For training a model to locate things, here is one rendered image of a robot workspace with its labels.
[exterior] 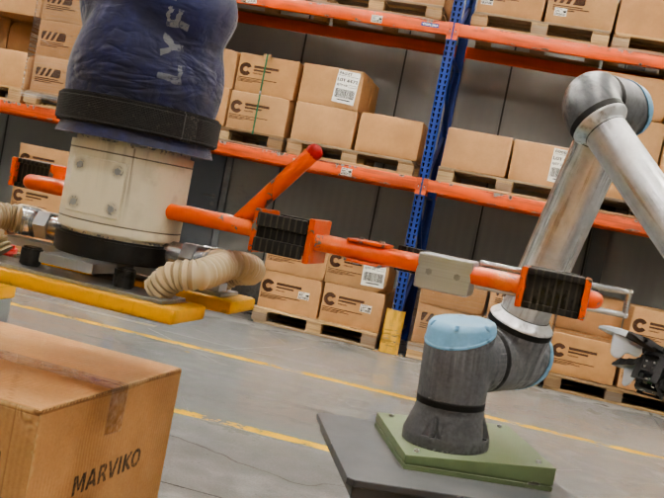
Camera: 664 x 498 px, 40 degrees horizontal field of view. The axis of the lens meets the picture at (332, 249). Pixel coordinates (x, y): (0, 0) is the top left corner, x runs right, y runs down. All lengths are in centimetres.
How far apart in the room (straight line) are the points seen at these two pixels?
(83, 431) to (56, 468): 6
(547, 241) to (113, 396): 108
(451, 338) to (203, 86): 91
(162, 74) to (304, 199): 870
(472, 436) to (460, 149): 651
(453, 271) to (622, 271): 854
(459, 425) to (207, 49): 104
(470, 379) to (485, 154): 647
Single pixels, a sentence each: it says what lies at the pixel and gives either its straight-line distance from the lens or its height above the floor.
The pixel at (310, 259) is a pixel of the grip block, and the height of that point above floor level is 118.
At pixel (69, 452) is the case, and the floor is 88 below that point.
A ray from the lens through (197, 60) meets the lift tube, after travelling 126.
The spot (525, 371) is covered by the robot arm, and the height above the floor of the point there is 97.
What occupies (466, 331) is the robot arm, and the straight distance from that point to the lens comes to 195.
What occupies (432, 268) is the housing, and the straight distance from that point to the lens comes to 116.
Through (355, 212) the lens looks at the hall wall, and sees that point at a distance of 978.
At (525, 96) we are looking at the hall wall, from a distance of 973.
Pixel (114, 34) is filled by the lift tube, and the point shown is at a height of 141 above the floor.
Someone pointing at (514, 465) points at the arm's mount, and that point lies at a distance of 199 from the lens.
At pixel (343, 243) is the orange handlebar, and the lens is 118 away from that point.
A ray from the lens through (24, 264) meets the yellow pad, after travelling 128.
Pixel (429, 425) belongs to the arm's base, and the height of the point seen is 83.
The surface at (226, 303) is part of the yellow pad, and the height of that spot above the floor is 109.
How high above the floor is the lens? 126
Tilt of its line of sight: 3 degrees down
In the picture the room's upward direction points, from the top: 11 degrees clockwise
